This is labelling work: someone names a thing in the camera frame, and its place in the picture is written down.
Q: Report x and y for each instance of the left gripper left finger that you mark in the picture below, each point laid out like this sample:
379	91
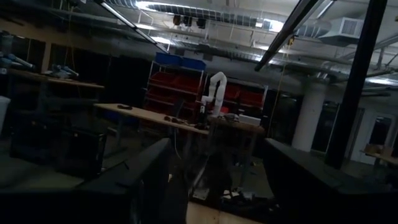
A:
136	193

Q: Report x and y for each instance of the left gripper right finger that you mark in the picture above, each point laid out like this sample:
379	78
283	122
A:
311	193

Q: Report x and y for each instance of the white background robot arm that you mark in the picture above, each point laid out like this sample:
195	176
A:
219	90

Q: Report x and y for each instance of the white round column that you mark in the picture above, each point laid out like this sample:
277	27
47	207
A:
309	118

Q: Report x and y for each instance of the long wooden workbench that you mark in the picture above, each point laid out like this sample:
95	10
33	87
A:
149	115

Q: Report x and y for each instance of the black equipment box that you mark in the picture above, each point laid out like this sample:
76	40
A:
62	149

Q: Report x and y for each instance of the white box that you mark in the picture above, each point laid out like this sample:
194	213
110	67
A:
249	120

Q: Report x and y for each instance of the cluttered wooden table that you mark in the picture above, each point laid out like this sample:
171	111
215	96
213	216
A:
239	126

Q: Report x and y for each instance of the shelf rack with red bins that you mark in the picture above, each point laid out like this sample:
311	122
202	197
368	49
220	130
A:
174	87

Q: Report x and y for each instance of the blue storage bin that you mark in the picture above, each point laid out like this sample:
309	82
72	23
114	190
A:
193	64
168	59

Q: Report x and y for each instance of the white ceiling air unit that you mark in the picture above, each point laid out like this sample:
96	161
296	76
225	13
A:
345	31

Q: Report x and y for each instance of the black frame post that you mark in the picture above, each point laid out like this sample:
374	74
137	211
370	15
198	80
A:
357	87

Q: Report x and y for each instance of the black frame bar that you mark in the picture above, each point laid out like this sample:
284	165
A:
286	31
133	26

